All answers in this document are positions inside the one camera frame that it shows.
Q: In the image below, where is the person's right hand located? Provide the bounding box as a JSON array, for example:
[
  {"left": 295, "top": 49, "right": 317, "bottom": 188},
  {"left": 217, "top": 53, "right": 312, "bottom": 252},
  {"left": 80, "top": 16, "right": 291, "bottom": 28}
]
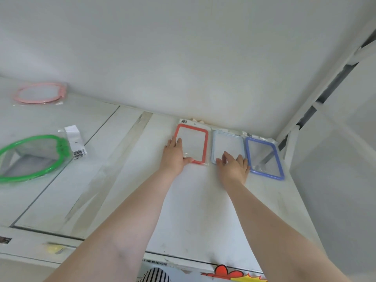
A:
[{"left": 216, "top": 152, "right": 251, "bottom": 190}]

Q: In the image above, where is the person's left hand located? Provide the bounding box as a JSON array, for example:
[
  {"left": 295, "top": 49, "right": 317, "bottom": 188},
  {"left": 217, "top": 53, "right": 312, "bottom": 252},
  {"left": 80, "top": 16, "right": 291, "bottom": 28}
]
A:
[{"left": 159, "top": 137, "right": 194, "bottom": 177}]

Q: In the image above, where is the red framed rectangular mirror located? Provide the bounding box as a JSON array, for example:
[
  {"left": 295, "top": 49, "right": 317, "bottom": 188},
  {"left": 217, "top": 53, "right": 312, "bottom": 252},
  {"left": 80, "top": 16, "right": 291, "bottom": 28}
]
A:
[{"left": 173, "top": 118, "right": 211, "bottom": 166}]

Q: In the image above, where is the light blue framed rectangular mirror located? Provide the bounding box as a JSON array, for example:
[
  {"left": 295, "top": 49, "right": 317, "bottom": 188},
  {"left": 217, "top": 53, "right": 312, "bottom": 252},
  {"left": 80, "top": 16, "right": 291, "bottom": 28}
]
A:
[{"left": 211, "top": 129, "right": 246, "bottom": 166}]

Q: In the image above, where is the person's right forearm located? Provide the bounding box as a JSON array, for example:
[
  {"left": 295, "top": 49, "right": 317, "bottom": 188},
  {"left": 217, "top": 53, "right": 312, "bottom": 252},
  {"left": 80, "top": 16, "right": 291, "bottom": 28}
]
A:
[{"left": 222, "top": 180, "right": 353, "bottom": 282}]

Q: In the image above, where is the person's left forearm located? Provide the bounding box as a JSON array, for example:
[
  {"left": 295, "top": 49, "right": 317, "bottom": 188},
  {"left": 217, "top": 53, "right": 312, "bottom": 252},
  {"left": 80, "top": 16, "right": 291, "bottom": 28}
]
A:
[{"left": 44, "top": 169, "right": 184, "bottom": 282}]

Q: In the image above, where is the red and yellow sticker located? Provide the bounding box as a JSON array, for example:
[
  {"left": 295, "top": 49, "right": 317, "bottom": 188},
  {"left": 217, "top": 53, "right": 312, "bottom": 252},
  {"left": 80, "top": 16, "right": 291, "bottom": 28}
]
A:
[{"left": 201, "top": 264, "right": 268, "bottom": 282}]

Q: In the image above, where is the striped clothing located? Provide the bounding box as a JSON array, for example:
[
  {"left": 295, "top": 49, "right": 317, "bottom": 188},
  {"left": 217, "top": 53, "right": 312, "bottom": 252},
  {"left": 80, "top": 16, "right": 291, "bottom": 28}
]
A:
[{"left": 138, "top": 268, "right": 173, "bottom": 282}]

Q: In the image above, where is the green framed round mirror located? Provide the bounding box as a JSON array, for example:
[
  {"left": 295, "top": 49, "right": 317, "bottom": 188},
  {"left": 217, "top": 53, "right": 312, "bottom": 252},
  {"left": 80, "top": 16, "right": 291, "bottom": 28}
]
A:
[{"left": 0, "top": 125, "right": 88, "bottom": 184}]

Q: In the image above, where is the pink framed round mirror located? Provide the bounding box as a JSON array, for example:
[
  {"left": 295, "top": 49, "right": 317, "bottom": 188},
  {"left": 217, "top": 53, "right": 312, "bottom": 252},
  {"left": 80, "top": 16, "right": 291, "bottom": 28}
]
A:
[{"left": 12, "top": 82, "right": 68, "bottom": 106}]

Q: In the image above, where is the white shelf frame post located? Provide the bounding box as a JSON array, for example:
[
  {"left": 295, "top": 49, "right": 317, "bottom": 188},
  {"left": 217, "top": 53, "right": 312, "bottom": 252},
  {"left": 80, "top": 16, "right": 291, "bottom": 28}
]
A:
[{"left": 276, "top": 20, "right": 376, "bottom": 174}]

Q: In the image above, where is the white shelf front rail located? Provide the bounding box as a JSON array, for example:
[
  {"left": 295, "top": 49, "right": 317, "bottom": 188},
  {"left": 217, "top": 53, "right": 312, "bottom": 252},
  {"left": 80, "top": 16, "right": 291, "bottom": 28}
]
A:
[{"left": 0, "top": 225, "right": 265, "bottom": 277}]

